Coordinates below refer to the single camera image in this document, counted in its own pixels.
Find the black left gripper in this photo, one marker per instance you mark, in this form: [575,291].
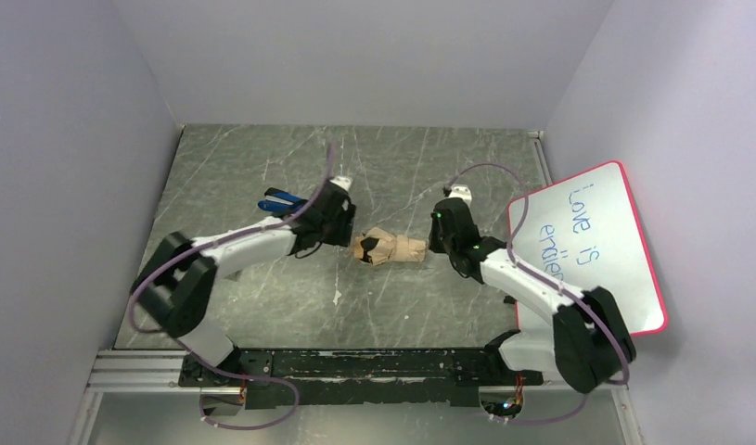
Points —
[345,220]

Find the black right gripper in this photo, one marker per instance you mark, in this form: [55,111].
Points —
[437,231]

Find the beige folding umbrella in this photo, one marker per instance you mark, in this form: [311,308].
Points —
[377,246]

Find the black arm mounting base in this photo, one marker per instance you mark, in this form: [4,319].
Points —
[344,377]

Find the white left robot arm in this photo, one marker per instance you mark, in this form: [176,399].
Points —
[174,288]

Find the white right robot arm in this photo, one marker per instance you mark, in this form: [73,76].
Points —
[582,336]

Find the blue stapler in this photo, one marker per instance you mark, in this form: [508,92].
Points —
[276,201]

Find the pink-framed whiteboard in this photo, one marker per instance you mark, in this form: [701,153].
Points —
[585,231]

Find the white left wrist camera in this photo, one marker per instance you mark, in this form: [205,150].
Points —
[343,182]

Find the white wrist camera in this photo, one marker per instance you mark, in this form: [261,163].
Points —
[460,191]
[343,182]

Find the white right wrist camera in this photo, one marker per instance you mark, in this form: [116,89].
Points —
[460,191]

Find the aluminium frame rail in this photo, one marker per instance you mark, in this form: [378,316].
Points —
[143,372]

